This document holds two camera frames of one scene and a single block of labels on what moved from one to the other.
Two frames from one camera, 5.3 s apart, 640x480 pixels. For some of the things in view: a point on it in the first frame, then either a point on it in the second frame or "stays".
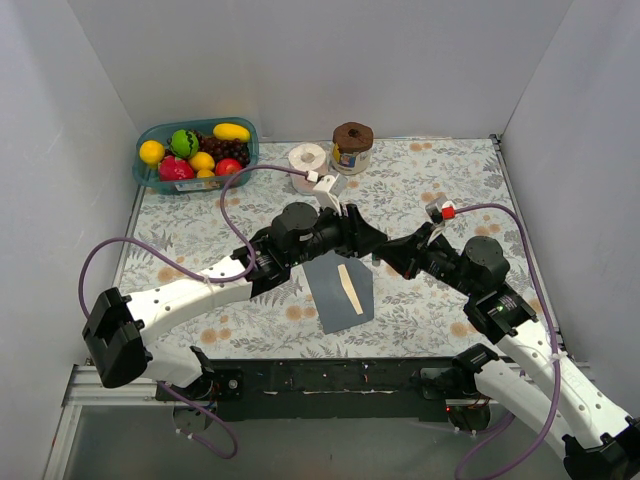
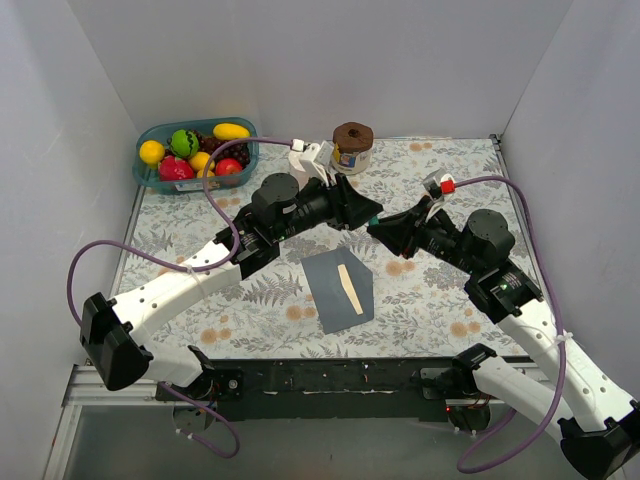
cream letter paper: (348, 286) stays
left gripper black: (351, 232) -> (341, 203)
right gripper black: (420, 253) -> (415, 232)
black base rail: (363, 389) stays
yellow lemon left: (152, 151) stays
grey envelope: (333, 308) stays
